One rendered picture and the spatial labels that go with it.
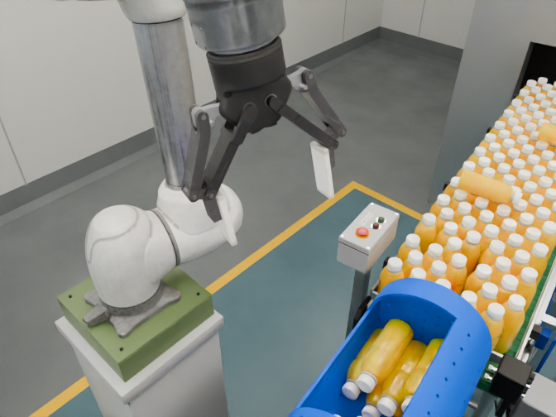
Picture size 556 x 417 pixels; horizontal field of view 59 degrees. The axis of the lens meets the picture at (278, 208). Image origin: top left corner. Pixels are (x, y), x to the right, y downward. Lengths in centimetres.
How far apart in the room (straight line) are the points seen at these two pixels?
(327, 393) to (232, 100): 82
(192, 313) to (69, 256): 195
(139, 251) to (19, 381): 165
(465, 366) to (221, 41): 85
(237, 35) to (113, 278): 81
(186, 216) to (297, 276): 171
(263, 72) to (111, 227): 72
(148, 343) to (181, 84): 61
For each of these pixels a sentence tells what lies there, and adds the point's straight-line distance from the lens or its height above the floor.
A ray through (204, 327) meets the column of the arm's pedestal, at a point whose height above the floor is 100.
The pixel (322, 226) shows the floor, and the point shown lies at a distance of 314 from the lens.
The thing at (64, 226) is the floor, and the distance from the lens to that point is 341.
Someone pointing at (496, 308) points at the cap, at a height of 109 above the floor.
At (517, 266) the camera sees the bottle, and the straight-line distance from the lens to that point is 155.
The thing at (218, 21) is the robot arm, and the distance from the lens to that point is 46.
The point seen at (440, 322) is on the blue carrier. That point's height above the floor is 113.
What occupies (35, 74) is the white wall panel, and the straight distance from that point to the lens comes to 341.
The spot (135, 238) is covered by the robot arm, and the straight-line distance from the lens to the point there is 112.
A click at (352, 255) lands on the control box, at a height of 105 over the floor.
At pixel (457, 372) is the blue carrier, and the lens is 108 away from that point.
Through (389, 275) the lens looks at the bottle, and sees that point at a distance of 141.
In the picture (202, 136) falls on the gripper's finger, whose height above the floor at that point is 181.
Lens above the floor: 206
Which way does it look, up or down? 39 degrees down
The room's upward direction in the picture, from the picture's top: straight up
